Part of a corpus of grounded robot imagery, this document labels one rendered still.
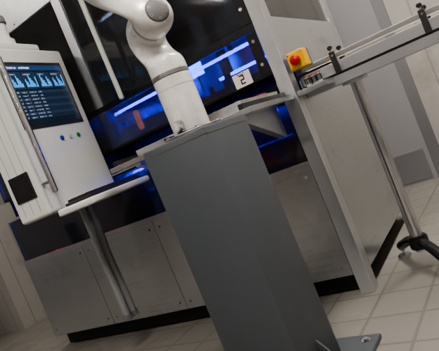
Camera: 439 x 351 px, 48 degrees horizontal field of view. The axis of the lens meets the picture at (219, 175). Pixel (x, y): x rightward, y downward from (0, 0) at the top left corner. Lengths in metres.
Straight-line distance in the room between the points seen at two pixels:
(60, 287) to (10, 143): 1.23
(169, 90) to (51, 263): 1.89
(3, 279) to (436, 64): 3.80
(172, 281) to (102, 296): 0.53
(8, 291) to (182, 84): 3.43
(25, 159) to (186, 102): 0.92
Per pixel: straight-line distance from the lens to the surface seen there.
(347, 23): 3.86
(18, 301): 4.69
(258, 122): 1.87
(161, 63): 1.52
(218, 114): 1.78
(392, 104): 3.81
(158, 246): 2.57
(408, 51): 2.03
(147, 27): 1.51
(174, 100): 1.50
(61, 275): 3.15
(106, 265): 2.50
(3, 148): 2.27
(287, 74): 2.04
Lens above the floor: 0.78
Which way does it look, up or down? 3 degrees down
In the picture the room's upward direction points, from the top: 22 degrees counter-clockwise
